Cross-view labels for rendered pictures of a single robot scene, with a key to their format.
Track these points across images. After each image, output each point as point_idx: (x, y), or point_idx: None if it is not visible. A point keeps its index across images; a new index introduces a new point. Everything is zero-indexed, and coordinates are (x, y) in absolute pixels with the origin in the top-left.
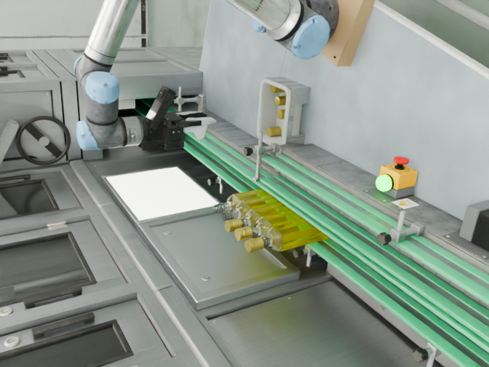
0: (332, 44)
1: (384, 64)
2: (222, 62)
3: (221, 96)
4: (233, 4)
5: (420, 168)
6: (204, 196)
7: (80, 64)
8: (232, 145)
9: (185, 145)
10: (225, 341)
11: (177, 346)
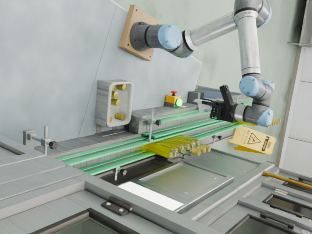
0: (147, 50)
1: (158, 55)
2: (10, 91)
3: (12, 128)
4: (220, 36)
5: (171, 93)
6: (120, 187)
7: (261, 81)
8: (96, 145)
9: None
10: (238, 176)
11: (256, 182)
